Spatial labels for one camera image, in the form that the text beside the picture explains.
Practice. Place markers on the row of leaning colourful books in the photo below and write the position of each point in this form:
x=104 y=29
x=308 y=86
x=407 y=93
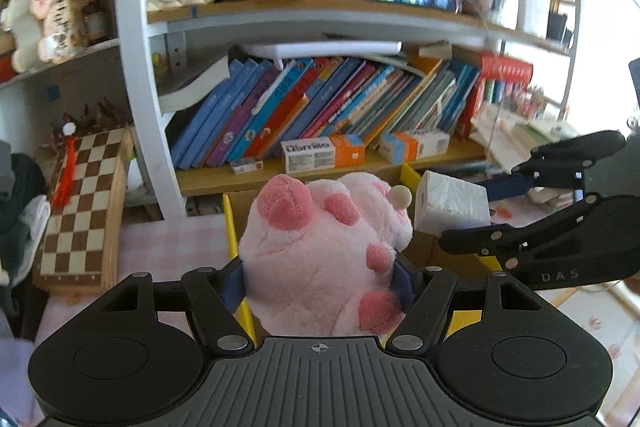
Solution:
x=320 y=102

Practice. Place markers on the tiny white red box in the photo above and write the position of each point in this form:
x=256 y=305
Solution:
x=246 y=166

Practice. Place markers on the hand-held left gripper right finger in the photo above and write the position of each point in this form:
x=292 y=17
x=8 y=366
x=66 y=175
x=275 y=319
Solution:
x=404 y=283

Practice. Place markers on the pink checked tablecloth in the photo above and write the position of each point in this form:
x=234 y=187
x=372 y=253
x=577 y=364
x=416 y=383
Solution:
x=150 y=247

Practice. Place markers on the white pink shelf plush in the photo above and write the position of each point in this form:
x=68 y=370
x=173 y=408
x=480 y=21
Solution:
x=45 y=12

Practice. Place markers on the stack of papers and books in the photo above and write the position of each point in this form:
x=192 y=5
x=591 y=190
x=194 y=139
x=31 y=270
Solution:
x=505 y=132

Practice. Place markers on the red book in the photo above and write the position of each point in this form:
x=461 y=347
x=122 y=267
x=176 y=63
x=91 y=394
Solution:
x=505 y=69

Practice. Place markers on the white wooden bookshelf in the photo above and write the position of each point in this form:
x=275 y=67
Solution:
x=135 y=57

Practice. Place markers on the wooden chess board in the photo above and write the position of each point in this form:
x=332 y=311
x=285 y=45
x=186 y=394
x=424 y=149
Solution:
x=85 y=207

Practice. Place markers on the yellow cardboard box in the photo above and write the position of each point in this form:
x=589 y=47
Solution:
x=425 y=252

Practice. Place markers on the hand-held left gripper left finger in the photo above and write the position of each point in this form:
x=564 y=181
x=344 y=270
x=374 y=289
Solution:
x=232 y=282

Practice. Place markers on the pink plush toy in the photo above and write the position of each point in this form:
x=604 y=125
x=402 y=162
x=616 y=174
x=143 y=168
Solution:
x=310 y=257

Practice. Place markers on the white pen holder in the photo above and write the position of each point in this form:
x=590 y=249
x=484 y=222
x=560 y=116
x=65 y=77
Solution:
x=507 y=4
x=534 y=14

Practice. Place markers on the white rectangular block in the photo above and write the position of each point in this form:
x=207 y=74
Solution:
x=450 y=202

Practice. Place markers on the orange white carton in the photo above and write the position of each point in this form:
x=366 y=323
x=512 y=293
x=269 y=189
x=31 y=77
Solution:
x=415 y=146
x=320 y=153

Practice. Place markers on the black garment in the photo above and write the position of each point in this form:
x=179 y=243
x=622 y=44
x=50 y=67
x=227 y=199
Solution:
x=25 y=177

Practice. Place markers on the red tassel ornament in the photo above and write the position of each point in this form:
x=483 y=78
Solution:
x=65 y=167

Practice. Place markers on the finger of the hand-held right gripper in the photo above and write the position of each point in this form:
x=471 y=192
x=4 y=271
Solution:
x=480 y=241
x=505 y=188

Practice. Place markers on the lavender garment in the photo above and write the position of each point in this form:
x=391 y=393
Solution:
x=15 y=367

